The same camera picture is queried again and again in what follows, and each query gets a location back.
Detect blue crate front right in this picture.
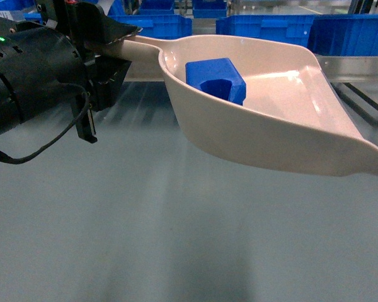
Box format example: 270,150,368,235
307,14,378,57

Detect blue crate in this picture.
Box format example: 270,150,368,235
192,0,227,18
216,14,314,47
139,0,175,15
307,14,378,57
110,14,193,40

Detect beige plastic dustpan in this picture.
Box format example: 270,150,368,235
84,34,378,179

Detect blue crate far left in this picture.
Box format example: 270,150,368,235
139,0,175,15

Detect blue crate rear left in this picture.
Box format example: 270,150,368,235
110,14,193,40

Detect blue plastic part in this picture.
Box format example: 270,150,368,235
185,58,246,106

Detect white ribbon cable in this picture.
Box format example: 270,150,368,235
97,0,116,15

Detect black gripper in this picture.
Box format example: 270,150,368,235
36,1,142,143

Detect blue crate rear right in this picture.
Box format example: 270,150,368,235
216,14,314,47

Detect blue crate far middle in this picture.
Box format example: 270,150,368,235
192,0,227,18

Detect black cable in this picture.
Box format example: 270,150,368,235
0,82,92,302

